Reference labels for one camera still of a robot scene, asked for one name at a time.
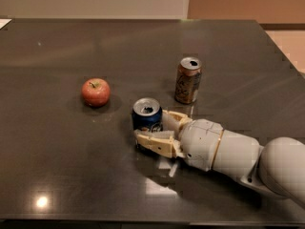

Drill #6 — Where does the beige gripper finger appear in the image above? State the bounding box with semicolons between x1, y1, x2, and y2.
134;130;185;158
162;110;193;135

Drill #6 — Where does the blue pepsi can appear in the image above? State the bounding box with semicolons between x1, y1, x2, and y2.
132;97;163;133

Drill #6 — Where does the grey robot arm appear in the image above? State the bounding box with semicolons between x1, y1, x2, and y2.
132;111;305;207

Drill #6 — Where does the orange brown soda can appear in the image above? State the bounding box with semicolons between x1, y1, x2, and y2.
174;57;202;104

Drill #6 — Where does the red apple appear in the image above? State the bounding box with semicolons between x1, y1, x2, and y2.
81;78;111;107

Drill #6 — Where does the white paper at table corner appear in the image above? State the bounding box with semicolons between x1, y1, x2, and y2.
0;19;11;30

